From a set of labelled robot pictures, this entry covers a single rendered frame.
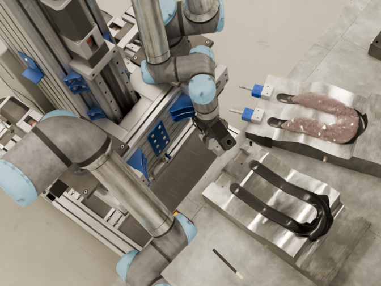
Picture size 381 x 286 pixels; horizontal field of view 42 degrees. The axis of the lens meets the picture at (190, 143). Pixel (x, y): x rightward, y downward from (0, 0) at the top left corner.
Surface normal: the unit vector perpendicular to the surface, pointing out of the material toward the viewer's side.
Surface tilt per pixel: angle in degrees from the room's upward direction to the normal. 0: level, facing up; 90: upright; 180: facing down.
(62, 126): 30
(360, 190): 0
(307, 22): 0
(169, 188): 0
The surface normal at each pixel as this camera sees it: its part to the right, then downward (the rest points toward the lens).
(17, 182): 0.34, 0.11
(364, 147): -0.15, -0.43
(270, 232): -0.49, -0.63
